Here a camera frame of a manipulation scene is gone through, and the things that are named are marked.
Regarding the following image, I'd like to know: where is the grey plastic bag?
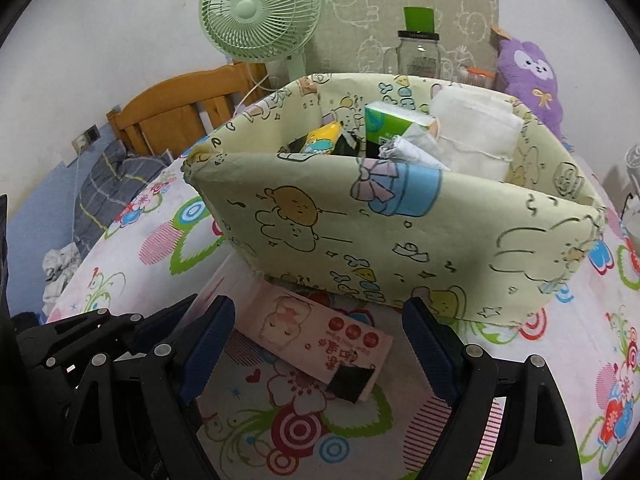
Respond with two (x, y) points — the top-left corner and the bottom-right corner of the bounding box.
(378, 125), (451, 171)

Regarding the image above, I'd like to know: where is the yellow cartoon fabric storage box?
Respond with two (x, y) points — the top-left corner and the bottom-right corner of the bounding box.
(182, 72), (608, 328)

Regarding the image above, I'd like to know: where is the black packet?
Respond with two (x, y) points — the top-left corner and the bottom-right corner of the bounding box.
(332, 130), (368, 158)

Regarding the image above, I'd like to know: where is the floral tablecloth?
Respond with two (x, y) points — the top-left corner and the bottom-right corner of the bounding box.
(45, 150), (640, 480)

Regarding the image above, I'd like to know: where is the white tissue pack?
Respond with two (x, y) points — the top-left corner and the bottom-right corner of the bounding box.
(427, 87), (523, 181)

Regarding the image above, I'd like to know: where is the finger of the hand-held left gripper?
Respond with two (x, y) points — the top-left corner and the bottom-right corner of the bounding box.
(15, 295), (202, 377)

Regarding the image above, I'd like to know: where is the purple plush bunny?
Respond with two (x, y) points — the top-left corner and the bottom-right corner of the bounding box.
(492, 25), (566, 138)

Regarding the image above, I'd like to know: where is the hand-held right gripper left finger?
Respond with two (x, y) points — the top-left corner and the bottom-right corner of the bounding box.
(65, 294), (237, 480)

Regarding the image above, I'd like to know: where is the white crumpled clothing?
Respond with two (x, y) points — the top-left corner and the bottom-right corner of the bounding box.
(42, 242), (83, 303)

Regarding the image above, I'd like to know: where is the green desk fan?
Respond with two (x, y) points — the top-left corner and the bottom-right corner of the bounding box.
(200, 0), (323, 93)

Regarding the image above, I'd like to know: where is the pink cartoon packet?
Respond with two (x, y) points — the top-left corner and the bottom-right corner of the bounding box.
(235, 287), (393, 403)

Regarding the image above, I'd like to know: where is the green cartoon foam board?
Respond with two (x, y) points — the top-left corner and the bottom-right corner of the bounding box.
(305, 0), (501, 83)

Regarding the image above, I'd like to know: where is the white desk fan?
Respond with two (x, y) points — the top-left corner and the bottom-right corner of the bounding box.
(605, 145), (640, 221)

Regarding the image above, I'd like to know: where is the orange lid clear container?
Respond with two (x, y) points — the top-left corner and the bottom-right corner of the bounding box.
(462, 65), (497, 92)

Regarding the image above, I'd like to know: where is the grey plaid blanket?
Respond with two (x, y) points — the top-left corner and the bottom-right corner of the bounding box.
(75, 137), (173, 241)

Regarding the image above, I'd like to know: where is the green tissue pack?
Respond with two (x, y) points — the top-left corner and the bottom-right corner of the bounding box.
(364, 101), (438, 148)

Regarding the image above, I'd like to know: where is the green card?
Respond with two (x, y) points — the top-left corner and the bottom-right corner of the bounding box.
(402, 6), (436, 33)

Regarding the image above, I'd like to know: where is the wall socket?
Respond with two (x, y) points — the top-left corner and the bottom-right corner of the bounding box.
(72, 122), (101, 153)

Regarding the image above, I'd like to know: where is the yellow cartoon packet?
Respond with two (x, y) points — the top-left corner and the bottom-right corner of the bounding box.
(302, 122), (343, 156)

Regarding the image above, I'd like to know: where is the glass jar with black lid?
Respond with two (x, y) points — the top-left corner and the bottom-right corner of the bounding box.
(382, 30), (443, 81)

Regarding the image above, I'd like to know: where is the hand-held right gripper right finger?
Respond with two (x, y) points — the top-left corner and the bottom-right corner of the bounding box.
(401, 296), (584, 480)

